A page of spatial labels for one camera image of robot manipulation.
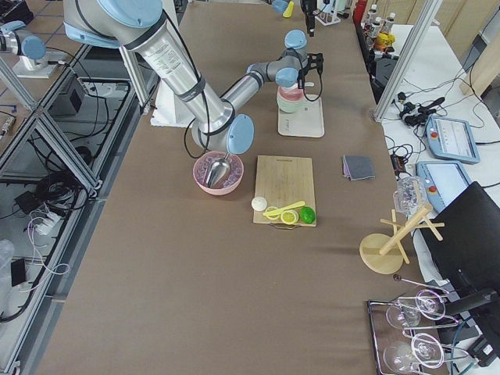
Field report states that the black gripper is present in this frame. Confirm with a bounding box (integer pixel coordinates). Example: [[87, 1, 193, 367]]
[[298, 53, 324, 92], [300, 0, 317, 37]]

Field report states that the small pink bowl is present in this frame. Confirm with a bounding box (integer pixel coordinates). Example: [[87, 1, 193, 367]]
[[277, 86, 304, 102]]

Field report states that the top green bowl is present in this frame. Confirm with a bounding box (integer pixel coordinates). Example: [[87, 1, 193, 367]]
[[277, 95, 304, 113]]

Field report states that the large pink bowl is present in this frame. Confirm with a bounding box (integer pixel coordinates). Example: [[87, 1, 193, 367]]
[[192, 151, 245, 195]]

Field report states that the white rabbit tray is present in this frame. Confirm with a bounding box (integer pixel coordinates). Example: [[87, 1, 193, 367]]
[[277, 98, 324, 138]]

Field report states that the bamboo cutting board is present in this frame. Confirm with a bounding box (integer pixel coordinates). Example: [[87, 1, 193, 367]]
[[255, 155, 316, 212]]

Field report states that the grey folded cloth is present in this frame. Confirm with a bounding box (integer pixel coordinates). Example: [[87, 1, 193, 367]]
[[341, 155, 376, 180]]

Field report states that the metal scoop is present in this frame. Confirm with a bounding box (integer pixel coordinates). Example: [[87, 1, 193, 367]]
[[205, 153, 231, 189]]

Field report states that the green lime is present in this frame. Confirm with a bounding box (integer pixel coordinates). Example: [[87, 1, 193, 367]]
[[299, 206, 316, 224]]

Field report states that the yellow plastic knife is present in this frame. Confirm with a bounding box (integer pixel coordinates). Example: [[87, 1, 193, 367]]
[[278, 201, 305, 212]]

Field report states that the blue teach pendant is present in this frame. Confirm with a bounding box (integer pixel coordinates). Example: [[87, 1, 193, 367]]
[[416, 160, 472, 213], [426, 115, 480, 164]]

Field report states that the wooden cup stand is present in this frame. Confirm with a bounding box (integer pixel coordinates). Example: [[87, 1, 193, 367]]
[[359, 203, 445, 274]]

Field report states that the wine glass rack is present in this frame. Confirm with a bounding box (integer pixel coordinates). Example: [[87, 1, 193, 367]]
[[366, 288, 469, 374]]

